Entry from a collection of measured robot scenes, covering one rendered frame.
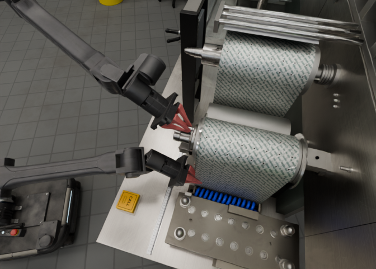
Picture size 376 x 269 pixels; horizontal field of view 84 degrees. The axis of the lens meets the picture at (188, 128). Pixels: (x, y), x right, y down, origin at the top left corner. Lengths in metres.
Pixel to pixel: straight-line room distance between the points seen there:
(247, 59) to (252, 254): 0.57
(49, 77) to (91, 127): 0.96
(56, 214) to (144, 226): 1.00
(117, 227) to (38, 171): 0.36
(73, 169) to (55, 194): 1.18
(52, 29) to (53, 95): 2.09
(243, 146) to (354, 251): 0.28
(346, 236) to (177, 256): 0.53
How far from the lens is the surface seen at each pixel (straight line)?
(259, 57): 0.62
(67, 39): 0.66
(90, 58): 0.59
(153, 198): 0.90
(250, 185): 0.66
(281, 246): 0.79
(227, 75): 0.63
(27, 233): 1.85
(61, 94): 2.74
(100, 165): 0.64
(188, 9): 0.68
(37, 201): 1.86
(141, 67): 0.56
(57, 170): 0.68
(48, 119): 2.57
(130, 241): 0.89
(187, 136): 0.66
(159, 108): 0.54
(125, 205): 0.89
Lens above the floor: 1.76
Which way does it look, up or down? 58 degrees down
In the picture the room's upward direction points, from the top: straight up
